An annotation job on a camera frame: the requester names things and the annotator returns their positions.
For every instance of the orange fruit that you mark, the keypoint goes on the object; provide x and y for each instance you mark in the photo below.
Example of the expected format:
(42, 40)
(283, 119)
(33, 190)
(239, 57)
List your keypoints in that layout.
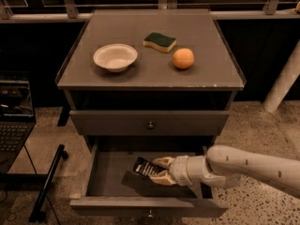
(183, 58)

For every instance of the grey drawer cabinet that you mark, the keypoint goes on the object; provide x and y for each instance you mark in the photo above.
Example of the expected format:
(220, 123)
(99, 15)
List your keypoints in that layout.
(152, 82)

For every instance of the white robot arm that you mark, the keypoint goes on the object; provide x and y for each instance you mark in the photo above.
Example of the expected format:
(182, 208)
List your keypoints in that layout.
(222, 166)

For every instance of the black table leg bar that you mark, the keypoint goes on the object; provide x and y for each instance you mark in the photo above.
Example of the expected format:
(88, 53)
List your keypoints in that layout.
(37, 214)

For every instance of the white bowl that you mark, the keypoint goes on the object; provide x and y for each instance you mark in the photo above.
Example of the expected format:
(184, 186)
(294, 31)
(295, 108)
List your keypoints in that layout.
(115, 57)

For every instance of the round top drawer knob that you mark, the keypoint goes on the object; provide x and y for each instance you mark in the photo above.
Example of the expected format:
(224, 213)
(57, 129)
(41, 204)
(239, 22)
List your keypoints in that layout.
(151, 125)

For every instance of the black laptop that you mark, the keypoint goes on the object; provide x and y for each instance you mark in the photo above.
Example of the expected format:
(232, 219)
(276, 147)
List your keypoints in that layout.
(17, 116)

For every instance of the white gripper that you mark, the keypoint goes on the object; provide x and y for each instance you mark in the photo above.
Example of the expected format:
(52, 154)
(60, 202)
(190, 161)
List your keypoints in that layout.
(180, 170)

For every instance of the metal window railing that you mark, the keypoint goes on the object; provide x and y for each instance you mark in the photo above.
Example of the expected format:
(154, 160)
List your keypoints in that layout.
(45, 11)

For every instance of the black rxbar chocolate bar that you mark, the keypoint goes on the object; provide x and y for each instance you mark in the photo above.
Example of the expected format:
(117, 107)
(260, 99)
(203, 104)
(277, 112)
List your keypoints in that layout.
(146, 168)

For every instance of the grey closed top drawer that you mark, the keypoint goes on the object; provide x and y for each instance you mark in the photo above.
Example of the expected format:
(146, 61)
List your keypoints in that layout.
(134, 123)

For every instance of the green yellow sponge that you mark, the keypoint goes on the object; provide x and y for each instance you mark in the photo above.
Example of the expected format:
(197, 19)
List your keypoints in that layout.
(159, 42)

